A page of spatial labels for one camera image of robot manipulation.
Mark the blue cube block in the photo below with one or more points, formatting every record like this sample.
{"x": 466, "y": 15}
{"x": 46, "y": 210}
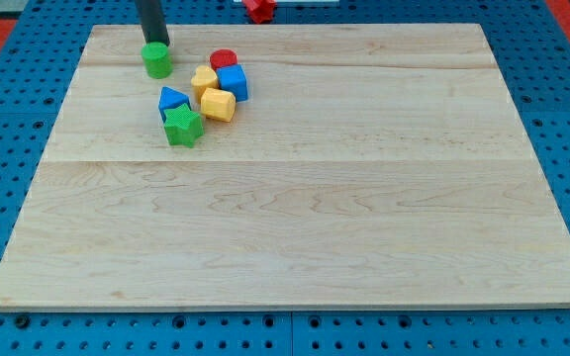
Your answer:
{"x": 232, "y": 78}

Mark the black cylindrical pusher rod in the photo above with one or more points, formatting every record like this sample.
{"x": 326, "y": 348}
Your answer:
{"x": 152, "y": 21}

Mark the wooden board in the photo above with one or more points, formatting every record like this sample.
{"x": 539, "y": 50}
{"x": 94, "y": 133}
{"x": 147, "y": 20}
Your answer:
{"x": 372, "y": 167}

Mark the blue triangle block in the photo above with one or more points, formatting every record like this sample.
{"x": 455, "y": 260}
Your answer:
{"x": 170, "y": 99}

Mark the yellow heart block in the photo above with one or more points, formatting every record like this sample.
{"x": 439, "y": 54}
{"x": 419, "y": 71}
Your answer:
{"x": 203, "y": 78}

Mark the red cylinder block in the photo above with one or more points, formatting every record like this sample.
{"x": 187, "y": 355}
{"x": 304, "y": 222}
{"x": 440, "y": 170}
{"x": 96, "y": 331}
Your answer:
{"x": 223, "y": 57}

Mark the green cylinder block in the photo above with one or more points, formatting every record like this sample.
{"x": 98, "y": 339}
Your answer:
{"x": 156, "y": 60}

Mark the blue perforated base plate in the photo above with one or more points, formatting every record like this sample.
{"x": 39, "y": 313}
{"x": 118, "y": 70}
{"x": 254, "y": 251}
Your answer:
{"x": 36, "y": 67}

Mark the yellow hexagon block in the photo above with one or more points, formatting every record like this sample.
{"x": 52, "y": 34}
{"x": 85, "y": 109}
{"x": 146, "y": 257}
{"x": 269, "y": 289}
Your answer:
{"x": 218, "y": 104}

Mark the red star block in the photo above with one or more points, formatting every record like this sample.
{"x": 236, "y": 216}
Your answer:
{"x": 260, "y": 11}

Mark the green star block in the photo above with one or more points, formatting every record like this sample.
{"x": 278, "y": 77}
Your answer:
{"x": 182, "y": 126}

